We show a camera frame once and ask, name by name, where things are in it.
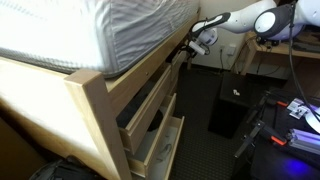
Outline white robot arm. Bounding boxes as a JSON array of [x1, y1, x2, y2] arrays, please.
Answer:
[[188, 0, 320, 55]]

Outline black box with logo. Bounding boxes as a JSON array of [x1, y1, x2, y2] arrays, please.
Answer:
[[208, 72, 265, 139]]

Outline white cloth in drawer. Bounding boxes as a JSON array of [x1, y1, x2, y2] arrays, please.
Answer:
[[156, 144, 172, 162]]

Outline white wall outlet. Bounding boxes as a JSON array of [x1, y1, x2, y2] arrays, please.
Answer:
[[219, 44, 236, 56]]

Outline light wooden bed frame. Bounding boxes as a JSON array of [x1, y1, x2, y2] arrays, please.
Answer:
[[1, 15, 198, 180]]

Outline black orange clamp near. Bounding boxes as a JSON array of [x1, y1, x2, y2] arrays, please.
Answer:
[[234, 120, 287, 158]]

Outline wooden drawer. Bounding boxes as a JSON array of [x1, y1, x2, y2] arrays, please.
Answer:
[[127, 94, 176, 178], [171, 51, 187, 80], [131, 115, 185, 180], [116, 65, 171, 154]]

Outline light wooden desk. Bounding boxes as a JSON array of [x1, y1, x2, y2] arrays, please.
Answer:
[[240, 32, 320, 97]]

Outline aluminium extrusion rail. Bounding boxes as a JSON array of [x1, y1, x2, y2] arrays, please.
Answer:
[[289, 129, 320, 155]]

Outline black keyboard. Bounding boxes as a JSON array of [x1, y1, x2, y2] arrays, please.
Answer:
[[293, 43, 320, 53]]

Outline silver metal bracket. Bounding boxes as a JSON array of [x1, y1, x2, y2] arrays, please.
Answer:
[[287, 98, 317, 119]]

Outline black orange clamp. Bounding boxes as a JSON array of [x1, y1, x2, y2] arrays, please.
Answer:
[[234, 120, 287, 158], [246, 94, 288, 123]]

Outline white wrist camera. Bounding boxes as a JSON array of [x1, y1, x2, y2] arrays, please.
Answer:
[[188, 41, 209, 55]]

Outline white fitted-sheet mattress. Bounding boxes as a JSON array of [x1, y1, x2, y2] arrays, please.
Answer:
[[0, 0, 199, 78]]

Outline black headphones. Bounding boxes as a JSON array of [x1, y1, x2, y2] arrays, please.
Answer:
[[256, 37, 281, 47]]

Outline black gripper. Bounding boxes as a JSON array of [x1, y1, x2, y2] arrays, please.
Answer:
[[182, 45, 197, 58]]

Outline black backpack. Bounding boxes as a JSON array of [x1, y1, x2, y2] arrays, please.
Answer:
[[29, 155, 105, 180]]

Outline black orange clamp far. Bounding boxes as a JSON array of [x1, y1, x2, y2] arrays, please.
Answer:
[[246, 94, 288, 123]]

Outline black power cable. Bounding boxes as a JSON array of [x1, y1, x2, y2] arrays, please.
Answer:
[[218, 48, 225, 71]]

